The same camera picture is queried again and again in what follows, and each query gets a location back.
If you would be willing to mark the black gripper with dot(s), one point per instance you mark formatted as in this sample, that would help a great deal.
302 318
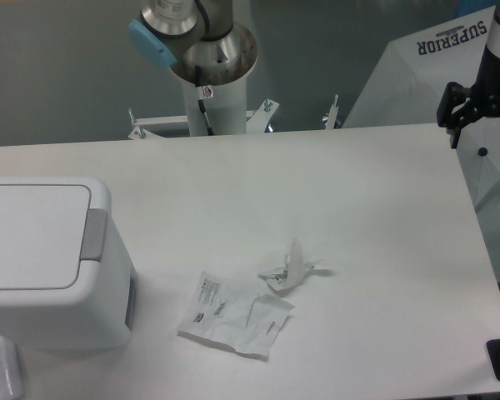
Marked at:
484 102

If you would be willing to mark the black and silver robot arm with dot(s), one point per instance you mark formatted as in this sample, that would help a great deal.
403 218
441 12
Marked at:
489 69

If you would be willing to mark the silver robot arm blue cap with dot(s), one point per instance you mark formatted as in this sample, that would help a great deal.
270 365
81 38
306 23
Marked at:
200 41

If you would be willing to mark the white plastic trash can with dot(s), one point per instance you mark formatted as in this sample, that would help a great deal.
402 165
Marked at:
96 310

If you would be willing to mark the white trash can lid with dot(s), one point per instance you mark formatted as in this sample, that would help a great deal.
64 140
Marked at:
41 234

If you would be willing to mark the silver bolt clamp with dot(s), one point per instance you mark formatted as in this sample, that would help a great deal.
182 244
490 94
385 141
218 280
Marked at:
331 120

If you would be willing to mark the small crumpled plastic wrapper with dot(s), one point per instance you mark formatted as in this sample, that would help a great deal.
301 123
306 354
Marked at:
292 270

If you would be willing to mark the flat crumpled white wrapper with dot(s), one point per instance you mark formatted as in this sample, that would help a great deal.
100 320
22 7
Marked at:
234 314

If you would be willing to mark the grey lid push button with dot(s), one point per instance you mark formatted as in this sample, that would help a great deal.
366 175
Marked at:
94 235

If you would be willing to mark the white patterned paper sheet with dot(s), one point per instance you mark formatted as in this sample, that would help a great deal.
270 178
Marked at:
11 379

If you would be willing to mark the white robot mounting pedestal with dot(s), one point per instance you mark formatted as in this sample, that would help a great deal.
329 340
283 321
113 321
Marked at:
223 108

